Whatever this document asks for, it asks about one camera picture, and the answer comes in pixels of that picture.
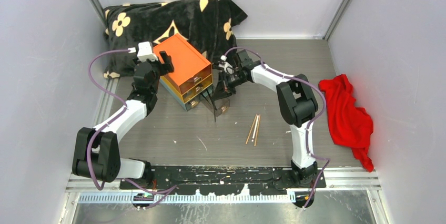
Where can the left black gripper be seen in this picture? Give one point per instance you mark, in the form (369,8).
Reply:
(168,68)

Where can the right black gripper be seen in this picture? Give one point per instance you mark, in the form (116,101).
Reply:
(223,89)

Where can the clear bottom drawer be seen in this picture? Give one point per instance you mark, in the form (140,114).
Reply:
(222,105)

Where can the orange drawer organizer box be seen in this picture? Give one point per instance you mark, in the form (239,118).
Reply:
(192,73)

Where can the black makeup pencil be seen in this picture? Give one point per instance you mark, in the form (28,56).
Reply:
(212,105)

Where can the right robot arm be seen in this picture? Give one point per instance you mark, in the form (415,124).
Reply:
(297,105)

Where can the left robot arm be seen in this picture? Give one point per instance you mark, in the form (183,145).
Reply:
(96,154)

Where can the gold makeup pencil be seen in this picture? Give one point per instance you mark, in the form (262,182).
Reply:
(255,135)

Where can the white makeup pencil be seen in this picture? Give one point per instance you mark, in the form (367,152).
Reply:
(252,135)

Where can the wooden brown pencil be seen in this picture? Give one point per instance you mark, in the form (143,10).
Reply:
(251,129)

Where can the black floral plush pillow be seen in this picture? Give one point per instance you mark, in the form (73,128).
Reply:
(206,24)

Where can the red cloth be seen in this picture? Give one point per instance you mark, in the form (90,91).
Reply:
(349,126)

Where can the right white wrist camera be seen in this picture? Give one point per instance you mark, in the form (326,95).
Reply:
(224,66)

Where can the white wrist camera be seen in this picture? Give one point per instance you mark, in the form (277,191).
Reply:
(224,66)
(145,52)

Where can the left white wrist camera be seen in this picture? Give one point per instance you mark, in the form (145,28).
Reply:
(145,52)

